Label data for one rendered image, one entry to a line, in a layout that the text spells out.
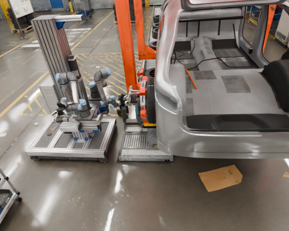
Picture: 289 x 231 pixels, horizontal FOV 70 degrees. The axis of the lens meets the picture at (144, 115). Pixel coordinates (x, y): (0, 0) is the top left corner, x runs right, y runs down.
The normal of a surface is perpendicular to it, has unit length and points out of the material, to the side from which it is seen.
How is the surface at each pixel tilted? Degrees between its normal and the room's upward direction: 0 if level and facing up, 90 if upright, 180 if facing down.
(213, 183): 2
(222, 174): 2
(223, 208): 0
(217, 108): 19
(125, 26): 90
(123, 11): 90
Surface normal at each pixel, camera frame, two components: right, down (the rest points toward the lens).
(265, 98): -0.09, -0.52
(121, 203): -0.07, -0.80
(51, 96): -0.11, 0.60
